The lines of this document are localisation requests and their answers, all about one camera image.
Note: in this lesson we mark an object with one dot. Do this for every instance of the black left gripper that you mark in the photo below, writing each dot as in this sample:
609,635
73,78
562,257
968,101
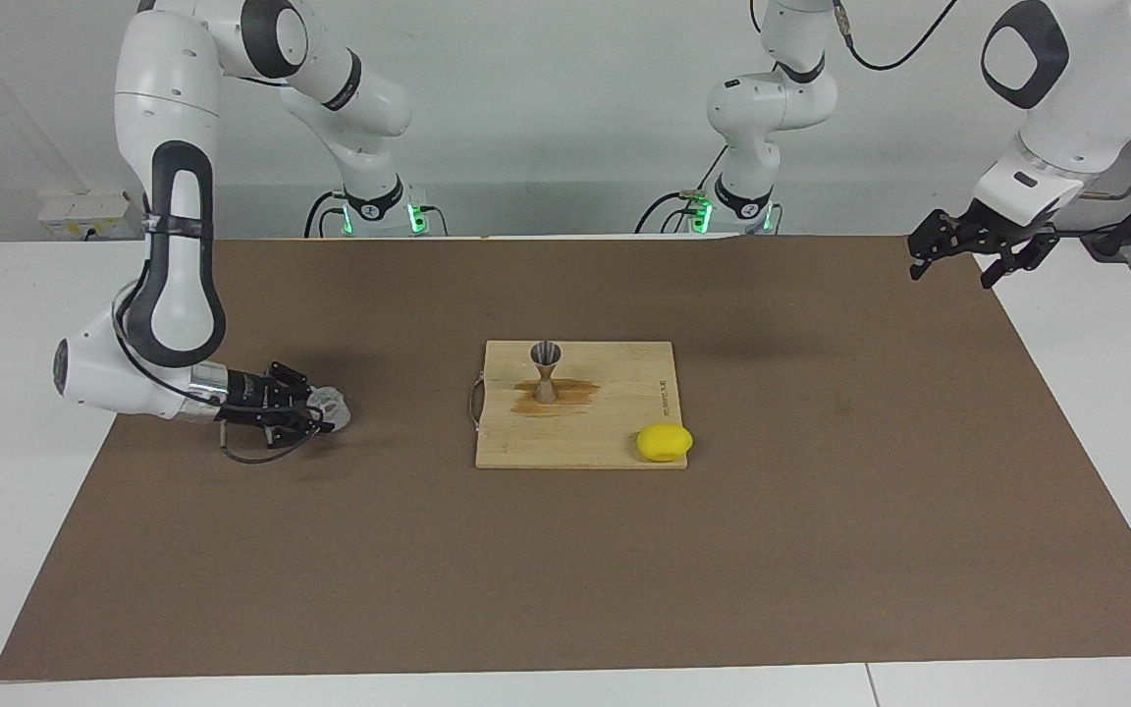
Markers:
1007,231

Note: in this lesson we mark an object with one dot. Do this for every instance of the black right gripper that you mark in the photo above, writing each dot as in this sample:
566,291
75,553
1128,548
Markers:
249,398

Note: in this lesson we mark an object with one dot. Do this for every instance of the clear plastic measuring cup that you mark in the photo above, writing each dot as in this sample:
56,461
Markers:
335,405

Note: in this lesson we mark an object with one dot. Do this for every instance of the steel double jigger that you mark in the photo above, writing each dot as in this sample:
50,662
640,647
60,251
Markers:
546,388

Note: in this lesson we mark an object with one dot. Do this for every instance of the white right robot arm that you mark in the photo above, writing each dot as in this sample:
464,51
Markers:
168,98

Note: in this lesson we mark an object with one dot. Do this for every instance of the brown table mat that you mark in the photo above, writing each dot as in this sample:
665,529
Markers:
232,550

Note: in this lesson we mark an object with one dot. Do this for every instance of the bamboo cutting board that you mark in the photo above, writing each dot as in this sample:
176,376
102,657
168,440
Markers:
565,437

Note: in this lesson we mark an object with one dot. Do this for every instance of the yellow lemon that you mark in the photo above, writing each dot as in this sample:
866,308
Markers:
664,443

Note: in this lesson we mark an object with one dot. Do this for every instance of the white wall socket box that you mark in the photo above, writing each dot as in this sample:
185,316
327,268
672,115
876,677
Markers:
84,211

